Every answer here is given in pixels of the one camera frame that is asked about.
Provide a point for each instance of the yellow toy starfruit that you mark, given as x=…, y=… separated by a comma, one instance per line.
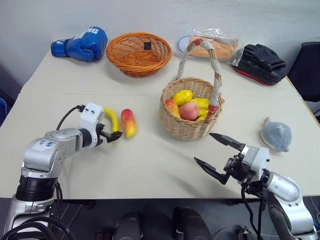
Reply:
x=202, y=103

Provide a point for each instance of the white handwritten label sticker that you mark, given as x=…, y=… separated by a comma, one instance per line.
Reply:
x=44, y=145

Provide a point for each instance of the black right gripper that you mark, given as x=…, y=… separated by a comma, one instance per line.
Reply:
x=236, y=166

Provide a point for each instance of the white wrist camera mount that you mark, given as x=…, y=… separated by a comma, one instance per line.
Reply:
x=258, y=157
x=90, y=115

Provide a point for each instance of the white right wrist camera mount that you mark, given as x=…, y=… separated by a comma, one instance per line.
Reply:
x=258, y=157

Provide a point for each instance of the dark rounded shape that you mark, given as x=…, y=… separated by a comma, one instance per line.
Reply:
x=127, y=226
x=192, y=225

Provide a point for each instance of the long red-yellow toy mango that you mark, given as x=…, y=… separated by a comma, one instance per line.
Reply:
x=128, y=123

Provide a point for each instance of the small red-yellow toy mango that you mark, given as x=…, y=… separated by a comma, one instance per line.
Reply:
x=173, y=107

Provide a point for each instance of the white round plate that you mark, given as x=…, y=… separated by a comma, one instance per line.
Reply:
x=182, y=46

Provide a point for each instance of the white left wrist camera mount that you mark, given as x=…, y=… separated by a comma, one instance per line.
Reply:
x=90, y=115

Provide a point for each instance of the orange pad in bag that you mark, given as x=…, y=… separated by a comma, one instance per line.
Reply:
x=222, y=50

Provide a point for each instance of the clear plastic bag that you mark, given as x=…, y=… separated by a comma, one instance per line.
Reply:
x=220, y=37

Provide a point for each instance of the black red punch mitt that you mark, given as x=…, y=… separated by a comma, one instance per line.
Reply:
x=262, y=65

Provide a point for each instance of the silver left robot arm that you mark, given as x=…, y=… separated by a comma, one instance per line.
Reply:
x=40, y=157

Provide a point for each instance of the black chair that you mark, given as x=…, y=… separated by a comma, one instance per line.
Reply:
x=307, y=70

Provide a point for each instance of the small black square block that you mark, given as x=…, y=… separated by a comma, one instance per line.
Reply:
x=147, y=45

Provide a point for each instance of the yellow toy banana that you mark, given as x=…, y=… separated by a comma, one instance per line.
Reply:
x=113, y=118

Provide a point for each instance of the yellow toy lemon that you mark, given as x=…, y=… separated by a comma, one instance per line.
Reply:
x=183, y=97

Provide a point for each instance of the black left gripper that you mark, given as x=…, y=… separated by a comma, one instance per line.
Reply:
x=101, y=136

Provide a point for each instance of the pink toy peach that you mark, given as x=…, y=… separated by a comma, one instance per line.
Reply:
x=189, y=111

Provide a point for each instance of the grey-blue plush whale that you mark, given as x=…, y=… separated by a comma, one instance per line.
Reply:
x=276, y=135

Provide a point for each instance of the orange wicker bowl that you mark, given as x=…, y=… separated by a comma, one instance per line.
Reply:
x=130, y=65

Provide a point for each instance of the blue bin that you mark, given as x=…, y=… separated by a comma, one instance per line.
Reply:
x=3, y=111

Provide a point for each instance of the blue boxing glove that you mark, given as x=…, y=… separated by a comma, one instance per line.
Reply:
x=85, y=47

